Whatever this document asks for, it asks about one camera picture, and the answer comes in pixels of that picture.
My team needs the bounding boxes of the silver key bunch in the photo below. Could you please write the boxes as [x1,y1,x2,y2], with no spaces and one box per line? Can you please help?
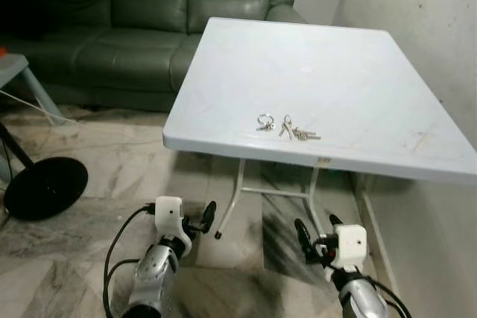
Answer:
[279,115,322,141]

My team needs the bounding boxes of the large key ring with key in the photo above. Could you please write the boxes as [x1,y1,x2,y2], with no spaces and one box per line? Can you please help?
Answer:
[256,113,277,133]

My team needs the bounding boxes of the white folding table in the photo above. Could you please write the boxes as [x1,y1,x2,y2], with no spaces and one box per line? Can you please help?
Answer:
[162,17,477,241]

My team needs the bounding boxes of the black round-base stand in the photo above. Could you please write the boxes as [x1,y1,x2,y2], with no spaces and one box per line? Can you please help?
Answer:
[0,121,89,222]

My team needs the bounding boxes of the dark green leather sofa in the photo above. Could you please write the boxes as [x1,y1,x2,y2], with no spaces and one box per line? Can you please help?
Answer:
[0,0,304,112]

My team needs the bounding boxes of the grey side table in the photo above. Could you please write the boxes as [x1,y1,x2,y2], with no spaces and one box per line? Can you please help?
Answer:
[0,54,68,127]

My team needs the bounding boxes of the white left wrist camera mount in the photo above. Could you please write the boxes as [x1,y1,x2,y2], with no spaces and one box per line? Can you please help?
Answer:
[152,196,194,256]

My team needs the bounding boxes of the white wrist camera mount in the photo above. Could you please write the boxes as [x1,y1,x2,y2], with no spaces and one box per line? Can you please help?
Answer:
[152,196,194,256]
[325,224,368,270]

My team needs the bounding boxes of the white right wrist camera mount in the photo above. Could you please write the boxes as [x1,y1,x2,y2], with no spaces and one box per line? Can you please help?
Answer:
[325,224,368,270]

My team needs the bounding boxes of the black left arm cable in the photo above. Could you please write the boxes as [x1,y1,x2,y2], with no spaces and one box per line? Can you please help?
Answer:
[102,203,157,318]

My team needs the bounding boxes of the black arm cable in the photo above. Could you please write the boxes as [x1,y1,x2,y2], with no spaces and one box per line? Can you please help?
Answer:
[102,203,157,318]
[364,276,413,318]

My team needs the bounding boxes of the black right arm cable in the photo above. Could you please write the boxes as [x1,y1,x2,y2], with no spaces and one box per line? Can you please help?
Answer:
[364,276,413,318]

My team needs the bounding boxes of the thin white cord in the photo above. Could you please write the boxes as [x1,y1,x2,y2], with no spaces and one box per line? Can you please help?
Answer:
[0,90,77,123]

